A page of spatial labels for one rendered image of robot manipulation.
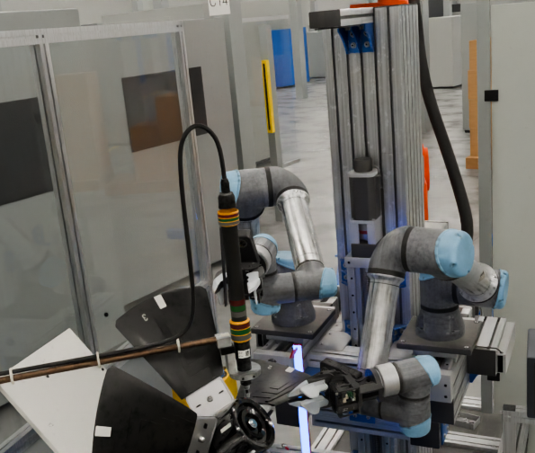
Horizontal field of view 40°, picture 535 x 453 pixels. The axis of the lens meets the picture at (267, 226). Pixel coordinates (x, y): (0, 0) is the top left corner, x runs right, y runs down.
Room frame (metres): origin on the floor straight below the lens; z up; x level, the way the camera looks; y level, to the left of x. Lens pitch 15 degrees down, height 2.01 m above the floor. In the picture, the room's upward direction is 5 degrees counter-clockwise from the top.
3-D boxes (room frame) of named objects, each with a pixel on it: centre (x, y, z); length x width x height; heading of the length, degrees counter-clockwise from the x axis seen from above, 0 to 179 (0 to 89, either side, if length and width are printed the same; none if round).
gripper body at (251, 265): (1.57, 0.05, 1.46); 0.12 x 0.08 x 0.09; 168
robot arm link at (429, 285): (2.09, -0.51, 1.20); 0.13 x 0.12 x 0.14; 56
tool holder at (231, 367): (1.45, 0.09, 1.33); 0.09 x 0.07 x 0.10; 103
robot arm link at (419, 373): (1.58, -0.32, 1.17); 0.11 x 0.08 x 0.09; 105
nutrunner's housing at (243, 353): (1.45, 0.08, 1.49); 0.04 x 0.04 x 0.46
